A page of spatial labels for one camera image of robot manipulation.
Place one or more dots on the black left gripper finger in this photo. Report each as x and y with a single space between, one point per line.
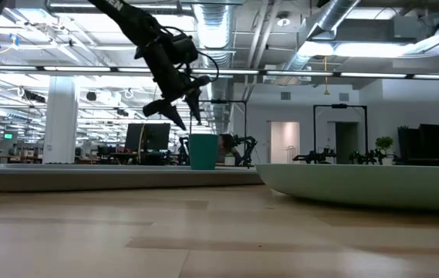
194 104
167 110

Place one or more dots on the white building pillar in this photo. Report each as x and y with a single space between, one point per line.
60 119

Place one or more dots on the black computer monitor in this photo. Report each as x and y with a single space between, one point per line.
153 137

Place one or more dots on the black background rig frame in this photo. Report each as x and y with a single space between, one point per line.
365 131

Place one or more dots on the teal plastic cup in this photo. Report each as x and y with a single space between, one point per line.
203 151

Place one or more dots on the black background cabinet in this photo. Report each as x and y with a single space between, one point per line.
423 141

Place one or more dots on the silver ceiling air duct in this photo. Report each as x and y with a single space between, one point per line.
327 19
215 23

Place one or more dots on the white door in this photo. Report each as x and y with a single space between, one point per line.
284 143

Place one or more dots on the pale green round plate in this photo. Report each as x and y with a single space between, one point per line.
358 185

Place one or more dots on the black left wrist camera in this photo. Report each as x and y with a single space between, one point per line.
183 48

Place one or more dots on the small green potted plant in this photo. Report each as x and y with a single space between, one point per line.
384 143

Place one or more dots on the long ceiling light strip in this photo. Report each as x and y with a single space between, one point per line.
300 73

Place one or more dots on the grey plastic tray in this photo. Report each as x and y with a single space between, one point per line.
88 179

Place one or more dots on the black background robot arm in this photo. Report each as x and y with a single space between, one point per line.
315 156
247 148
369 156

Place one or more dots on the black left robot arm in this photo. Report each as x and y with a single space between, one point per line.
126 19

